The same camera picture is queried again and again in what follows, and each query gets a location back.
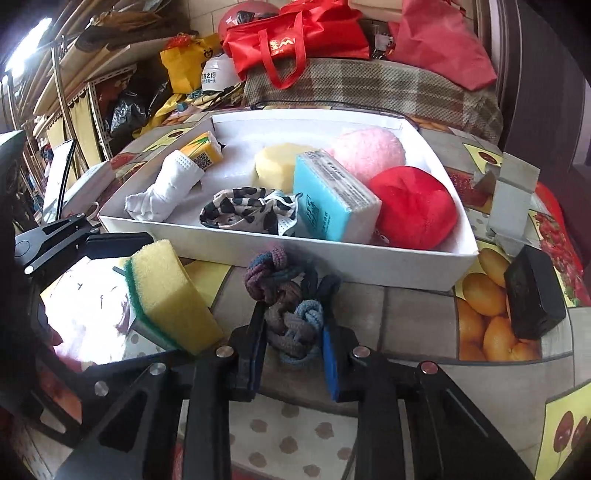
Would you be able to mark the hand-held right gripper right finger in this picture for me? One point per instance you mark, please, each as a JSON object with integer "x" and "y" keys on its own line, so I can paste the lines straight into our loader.
{"x": 334, "y": 369}

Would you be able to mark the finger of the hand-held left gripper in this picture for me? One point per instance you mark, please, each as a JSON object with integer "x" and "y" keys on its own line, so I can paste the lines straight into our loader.
{"x": 99, "y": 397}
{"x": 69, "y": 242}

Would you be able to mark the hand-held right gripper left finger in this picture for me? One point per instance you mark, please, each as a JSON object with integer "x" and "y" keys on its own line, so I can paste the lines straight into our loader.
{"x": 253, "y": 355}

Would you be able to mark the white cardboard box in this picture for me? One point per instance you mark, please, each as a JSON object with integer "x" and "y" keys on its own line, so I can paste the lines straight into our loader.
{"x": 323, "y": 272}

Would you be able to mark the yellow green scouring sponge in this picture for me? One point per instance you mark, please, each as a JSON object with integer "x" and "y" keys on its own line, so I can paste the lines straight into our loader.
{"x": 171, "y": 295}

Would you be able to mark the cow print scrunchie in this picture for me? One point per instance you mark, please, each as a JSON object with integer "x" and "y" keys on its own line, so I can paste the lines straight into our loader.
{"x": 240, "y": 207}

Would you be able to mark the blue and white sponge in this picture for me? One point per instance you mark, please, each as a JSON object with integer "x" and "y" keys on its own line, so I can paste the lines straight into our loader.
{"x": 332, "y": 198}

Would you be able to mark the red plush heart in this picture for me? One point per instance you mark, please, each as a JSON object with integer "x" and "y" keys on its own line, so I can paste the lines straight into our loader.
{"x": 415, "y": 207}

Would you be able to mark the pink fluffy pompom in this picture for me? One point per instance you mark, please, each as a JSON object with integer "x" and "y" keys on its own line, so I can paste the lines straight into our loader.
{"x": 364, "y": 150}

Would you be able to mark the white flat panel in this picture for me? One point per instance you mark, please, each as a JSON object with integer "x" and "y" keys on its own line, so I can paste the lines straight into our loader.
{"x": 57, "y": 170}

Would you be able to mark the white plastic device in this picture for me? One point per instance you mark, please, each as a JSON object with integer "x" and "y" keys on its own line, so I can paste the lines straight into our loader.
{"x": 87, "y": 184}

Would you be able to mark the shiny white sheet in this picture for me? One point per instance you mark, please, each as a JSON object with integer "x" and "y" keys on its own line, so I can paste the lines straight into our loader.
{"x": 87, "y": 314}

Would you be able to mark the polka dot cloth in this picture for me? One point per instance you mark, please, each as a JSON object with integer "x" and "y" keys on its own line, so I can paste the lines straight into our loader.
{"x": 286, "y": 443}

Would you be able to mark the fruit print tablecloth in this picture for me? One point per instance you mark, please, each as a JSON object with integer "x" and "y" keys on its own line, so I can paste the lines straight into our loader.
{"x": 415, "y": 314}

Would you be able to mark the white sock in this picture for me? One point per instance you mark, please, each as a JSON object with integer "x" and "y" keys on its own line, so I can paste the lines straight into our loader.
{"x": 166, "y": 189}

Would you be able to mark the metal storage rack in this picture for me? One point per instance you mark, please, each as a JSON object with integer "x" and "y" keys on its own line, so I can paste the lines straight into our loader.
{"x": 57, "y": 69}

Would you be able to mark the black plastic bag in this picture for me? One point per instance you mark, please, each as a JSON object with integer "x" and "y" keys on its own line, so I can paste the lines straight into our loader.
{"x": 124, "y": 115}

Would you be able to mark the yellow paper packet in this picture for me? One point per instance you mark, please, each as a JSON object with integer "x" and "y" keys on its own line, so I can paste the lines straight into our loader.
{"x": 203, "y": 152}

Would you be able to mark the round yellow sponge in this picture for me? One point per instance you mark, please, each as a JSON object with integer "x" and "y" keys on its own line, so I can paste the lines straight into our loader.
{"x": 277, "y": 166}

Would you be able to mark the black block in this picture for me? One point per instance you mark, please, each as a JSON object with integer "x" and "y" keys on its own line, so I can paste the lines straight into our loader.
{"x": 533, "y": 295}

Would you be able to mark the yellow shopping bag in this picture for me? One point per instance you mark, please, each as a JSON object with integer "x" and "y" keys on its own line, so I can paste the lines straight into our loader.
{"x": 184, "y": 64}

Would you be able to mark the white helmet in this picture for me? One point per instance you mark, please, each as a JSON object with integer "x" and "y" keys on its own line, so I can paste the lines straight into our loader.
{"x": 221, "y": 71}

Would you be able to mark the grey cardboard piece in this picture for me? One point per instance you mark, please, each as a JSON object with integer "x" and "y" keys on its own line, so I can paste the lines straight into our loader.
{"x": 510, "y": 203}

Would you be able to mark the plaid blanket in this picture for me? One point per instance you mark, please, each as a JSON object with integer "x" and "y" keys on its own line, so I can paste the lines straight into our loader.
{"x": 378, "y": 90}

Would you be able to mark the red tote bag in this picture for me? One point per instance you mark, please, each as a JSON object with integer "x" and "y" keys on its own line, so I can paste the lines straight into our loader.
{"x": 286, "y": 37}

